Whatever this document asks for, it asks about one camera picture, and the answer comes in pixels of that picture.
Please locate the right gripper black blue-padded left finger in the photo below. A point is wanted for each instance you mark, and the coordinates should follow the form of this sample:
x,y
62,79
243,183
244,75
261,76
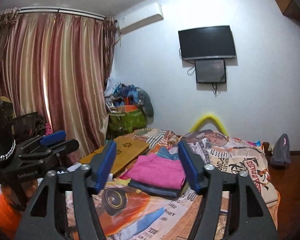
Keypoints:
x,y
45,216

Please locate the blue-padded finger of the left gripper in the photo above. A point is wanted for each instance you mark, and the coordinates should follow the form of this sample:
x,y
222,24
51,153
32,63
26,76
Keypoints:
x,y
53,138

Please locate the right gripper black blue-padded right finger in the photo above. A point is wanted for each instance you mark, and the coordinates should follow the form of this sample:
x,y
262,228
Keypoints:
x,y
248,216

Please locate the pink pants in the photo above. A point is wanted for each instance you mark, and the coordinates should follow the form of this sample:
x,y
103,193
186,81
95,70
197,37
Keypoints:
x,y
157,171

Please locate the folded blue jeans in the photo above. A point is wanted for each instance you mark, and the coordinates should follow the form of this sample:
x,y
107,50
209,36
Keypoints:
x,y
172,154

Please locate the orange cardboard sheet with pawprints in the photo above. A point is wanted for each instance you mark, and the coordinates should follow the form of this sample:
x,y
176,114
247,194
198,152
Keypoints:
x,y
128,150

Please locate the yellow curved headboard cushion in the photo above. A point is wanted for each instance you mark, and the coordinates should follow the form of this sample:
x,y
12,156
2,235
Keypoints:
x,y
209,118

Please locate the striped pink gold curtain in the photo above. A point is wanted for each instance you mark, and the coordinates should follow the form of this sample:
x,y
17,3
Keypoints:
x,y
58,65

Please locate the green laundry basket with clothes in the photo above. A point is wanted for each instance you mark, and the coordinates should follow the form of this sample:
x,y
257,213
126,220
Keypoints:
x,y
129,108

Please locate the grey backpack on floor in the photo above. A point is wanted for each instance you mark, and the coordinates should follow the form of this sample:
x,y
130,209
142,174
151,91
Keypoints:
x,y
281,152

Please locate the curtain rod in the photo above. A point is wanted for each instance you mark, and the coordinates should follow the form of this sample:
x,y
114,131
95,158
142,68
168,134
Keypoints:
x,y
58,10

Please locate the small black wall monitor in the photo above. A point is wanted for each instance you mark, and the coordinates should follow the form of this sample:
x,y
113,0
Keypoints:
x,y
210,71

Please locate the large black wall television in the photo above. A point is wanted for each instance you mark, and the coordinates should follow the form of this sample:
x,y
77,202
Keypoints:
x,y
207,43

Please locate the white wall air conditioner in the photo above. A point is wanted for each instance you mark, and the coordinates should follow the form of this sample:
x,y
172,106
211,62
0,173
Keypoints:
x,y
134,19

